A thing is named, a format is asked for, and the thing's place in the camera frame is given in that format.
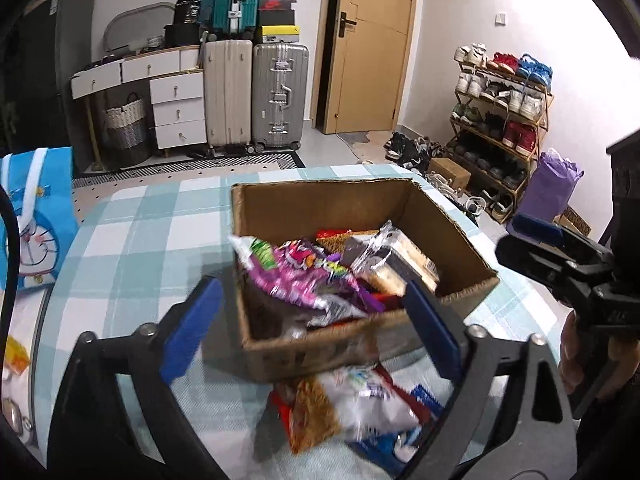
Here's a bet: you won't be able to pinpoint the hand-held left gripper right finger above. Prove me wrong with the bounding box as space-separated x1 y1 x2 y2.
400 280 578 480

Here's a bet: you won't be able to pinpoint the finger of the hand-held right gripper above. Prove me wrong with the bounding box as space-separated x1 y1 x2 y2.
495 234 591 306
506 212 613 271

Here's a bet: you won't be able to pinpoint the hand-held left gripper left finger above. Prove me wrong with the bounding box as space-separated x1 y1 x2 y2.
47 276 225 480

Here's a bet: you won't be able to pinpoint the red cookie packet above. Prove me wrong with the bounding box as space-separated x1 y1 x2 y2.
360 292 406 314

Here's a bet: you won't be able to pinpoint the tan wafer packet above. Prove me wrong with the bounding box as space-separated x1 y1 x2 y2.
350 220 441 296

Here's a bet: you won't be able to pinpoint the white and red snack packet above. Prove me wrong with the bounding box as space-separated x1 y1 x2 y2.
320 365 431 441

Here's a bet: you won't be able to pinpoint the purple snack packet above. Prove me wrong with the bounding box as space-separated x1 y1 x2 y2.
230 235 386 328

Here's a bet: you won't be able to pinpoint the blue snack packet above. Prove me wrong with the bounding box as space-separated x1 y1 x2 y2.
350 385 446 476

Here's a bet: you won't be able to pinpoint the orange snack packet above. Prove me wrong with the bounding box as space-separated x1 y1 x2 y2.
290 377 346 453

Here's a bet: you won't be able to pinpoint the small red packet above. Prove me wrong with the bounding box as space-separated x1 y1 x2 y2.
316 229 381 253

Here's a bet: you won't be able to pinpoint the brown cardboard box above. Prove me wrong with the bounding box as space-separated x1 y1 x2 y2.
231 177 501 385

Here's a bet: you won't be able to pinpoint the person's right hand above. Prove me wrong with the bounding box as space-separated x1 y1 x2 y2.
557 310 585 392

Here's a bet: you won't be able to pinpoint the printed cardboard box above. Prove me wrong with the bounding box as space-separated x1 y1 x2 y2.
555 205 592 237

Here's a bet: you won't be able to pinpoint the purple bag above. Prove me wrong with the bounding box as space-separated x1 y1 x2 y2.
520 149 585 223

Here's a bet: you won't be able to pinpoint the small cardboard box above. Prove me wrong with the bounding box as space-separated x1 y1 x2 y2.
427 157 472 191

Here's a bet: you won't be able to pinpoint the wooden shoe rack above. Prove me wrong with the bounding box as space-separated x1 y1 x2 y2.
447 57 555 223

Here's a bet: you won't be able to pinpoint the rows of assorted shoes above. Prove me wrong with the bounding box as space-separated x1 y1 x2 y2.
450 42 555 211

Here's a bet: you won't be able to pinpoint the pile of dark shoes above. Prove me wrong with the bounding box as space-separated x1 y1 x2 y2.
384 131 501 216

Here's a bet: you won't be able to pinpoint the patterned rug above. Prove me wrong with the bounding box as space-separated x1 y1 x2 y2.
72 152 306 190

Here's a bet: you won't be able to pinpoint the blue cartoon bag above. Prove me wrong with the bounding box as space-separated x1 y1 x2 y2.
0 147 80 291

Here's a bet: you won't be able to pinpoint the woven basket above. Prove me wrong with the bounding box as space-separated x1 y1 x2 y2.
104 92 151 167

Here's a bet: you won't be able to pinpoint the wooden door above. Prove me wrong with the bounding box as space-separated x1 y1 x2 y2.
310 0 420 135

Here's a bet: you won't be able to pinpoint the beige suitcase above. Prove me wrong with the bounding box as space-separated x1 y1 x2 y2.
202 39 253 150

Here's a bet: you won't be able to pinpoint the white drawer cabinet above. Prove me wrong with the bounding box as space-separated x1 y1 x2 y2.
70 46 208 151

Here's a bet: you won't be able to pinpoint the silver suitcase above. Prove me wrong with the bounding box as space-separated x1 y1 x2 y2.
251 42 310 153

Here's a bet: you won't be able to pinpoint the dark grey wardrobe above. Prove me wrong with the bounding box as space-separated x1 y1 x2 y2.
0 0 96 161

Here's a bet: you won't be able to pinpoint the black storage box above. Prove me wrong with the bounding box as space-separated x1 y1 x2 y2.
164 22 203 47

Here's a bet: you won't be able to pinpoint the yellow shoe box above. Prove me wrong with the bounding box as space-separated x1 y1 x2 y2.
256 24 302 44

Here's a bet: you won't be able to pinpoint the grey rounded panel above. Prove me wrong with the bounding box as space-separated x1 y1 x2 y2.
104 2 176 56

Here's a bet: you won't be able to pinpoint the black bag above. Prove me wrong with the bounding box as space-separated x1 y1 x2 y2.
175 0 203 25

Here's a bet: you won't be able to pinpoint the black cable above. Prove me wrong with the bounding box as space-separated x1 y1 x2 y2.
0 186 22 356

